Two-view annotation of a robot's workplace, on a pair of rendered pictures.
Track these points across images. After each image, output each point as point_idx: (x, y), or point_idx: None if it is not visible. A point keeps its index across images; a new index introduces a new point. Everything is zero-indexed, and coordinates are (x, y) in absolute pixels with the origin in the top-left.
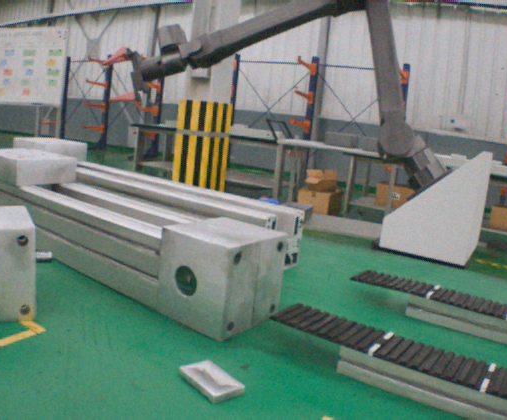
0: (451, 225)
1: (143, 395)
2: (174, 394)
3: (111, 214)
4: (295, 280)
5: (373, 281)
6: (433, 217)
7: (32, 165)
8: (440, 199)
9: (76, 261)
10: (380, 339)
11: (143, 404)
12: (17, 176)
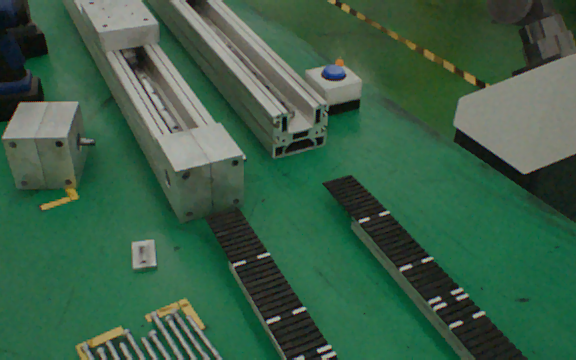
0: (517, 128)
1: (101, 258)
2: (118, 260)
3: (146, 107)
4: (301, 166)
5: (336, 191)
6: (502, 114)
7: (114, 34)
8: (511, 97)
9: (133, 130)
10: (255, 256)
11: (96, 264)
12: (101, 45)
